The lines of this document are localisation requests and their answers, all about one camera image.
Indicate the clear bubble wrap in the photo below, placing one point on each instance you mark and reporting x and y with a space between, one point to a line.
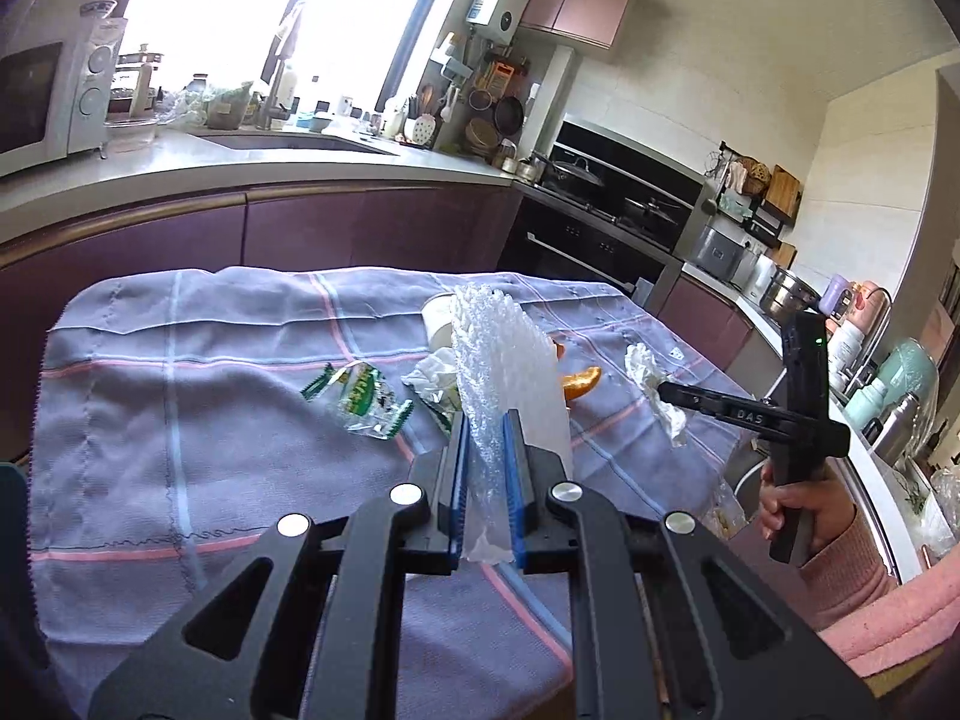
504 362

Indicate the white tissue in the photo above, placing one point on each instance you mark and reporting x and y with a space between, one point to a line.
434 382

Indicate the mint green kettle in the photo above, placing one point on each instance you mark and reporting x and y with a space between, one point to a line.
908 369

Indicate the green snack wrapper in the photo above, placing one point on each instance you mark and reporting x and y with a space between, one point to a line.
360 399

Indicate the pink wall cabinet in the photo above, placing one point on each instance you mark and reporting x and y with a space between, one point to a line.
596 23

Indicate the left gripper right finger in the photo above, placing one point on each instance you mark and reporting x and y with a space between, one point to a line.
665 620

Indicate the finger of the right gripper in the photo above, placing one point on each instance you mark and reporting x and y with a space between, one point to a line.
705 402

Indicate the white microwave oven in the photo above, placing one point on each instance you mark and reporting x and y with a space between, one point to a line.
55 97

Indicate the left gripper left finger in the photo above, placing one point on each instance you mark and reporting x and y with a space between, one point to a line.
306 622

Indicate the steel pot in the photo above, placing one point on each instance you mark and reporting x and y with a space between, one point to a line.
787 295

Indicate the pink right sleeve forearm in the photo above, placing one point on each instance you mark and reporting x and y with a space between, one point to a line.
870 620

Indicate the black built-in oven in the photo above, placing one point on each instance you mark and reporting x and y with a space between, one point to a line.
607 209

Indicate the purple kitchen base cabinets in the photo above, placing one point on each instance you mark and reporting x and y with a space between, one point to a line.
457 228

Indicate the wooden cutting board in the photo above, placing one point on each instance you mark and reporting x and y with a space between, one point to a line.
783 195

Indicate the black hanging frying pan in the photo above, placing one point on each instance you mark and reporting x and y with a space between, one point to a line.
508 116

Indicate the purple plaid tablecloth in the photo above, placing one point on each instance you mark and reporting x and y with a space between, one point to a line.
170 430

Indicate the white paper cup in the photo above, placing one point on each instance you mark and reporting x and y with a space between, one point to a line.
438 314

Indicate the kitchen sink faucet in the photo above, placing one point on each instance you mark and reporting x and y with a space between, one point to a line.
272 107

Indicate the orange peel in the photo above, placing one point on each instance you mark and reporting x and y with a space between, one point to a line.
578 384

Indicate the right hand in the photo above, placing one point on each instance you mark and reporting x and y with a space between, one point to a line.
825 500

